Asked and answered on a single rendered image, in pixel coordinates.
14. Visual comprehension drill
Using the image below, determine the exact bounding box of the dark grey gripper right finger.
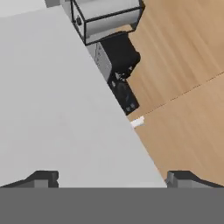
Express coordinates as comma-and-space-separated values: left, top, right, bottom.
165, 170, 224, 189

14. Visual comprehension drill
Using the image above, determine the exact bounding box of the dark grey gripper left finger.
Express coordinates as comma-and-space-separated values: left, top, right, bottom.
0, 170, 60, 189

